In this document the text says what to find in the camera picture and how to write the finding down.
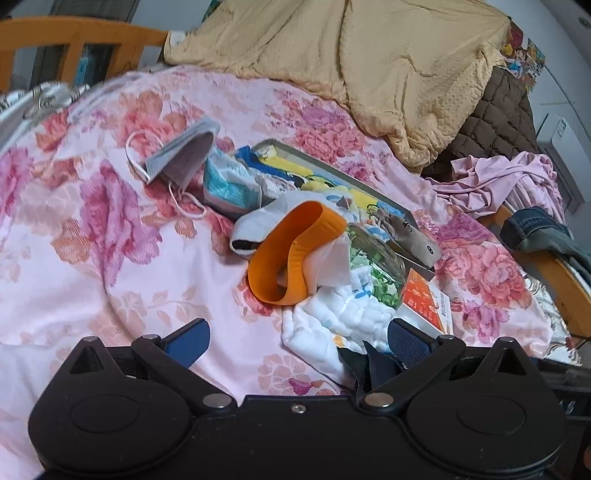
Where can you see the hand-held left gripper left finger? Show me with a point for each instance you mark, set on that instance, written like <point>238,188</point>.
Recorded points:
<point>187,345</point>

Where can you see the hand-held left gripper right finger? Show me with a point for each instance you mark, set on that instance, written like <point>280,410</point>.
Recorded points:
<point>407,344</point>

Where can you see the dark cloth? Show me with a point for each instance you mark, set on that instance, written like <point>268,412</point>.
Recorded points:
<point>369,369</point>

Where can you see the white gauze cloth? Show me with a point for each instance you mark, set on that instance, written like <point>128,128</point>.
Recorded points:
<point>323,318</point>

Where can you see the orange silicone band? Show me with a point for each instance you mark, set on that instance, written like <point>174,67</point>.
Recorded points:
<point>270,258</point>

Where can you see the white teal tissue packet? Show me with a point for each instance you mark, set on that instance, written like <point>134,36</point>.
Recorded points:
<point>226,184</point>

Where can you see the grey face mask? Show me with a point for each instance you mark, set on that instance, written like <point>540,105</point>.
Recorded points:
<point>180,152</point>

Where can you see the red booklet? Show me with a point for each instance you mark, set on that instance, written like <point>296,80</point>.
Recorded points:
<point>425,300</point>

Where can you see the green patterned clear bag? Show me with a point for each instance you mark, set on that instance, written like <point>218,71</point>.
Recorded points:
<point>374,267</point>

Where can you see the grey patterned sock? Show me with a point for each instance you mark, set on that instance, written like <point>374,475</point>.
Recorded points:
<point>411,240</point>

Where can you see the white tissue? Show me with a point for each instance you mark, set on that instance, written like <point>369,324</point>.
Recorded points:
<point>330,263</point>

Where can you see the pink floral bed sheet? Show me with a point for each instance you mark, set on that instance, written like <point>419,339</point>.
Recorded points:
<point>92,258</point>

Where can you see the white sock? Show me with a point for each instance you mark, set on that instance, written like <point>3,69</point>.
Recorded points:
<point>272,217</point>

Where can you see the blue jeans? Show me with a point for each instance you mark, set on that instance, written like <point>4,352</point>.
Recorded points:
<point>535,230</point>

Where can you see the pink garment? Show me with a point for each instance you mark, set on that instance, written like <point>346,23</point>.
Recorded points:
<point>489,180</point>

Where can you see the brown quilted blanket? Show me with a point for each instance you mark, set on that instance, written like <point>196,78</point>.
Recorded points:
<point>498,120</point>

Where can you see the white appliance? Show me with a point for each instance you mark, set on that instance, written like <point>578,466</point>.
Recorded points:
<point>561,134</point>

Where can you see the grey patterned mattress cover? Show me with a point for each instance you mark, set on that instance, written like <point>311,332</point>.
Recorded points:
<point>46,99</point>

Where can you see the yellow quilt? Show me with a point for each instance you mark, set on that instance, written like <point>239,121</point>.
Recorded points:
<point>323,50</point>

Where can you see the wooden bed headboard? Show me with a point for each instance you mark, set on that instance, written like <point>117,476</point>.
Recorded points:
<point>69,32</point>

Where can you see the grey door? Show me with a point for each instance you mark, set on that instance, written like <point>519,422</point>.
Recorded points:
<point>92,9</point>

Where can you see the wooden bed rail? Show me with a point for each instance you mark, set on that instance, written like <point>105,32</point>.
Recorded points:
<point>563,286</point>

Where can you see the colourful wall poster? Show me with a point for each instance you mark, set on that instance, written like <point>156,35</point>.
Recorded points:
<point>526,60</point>

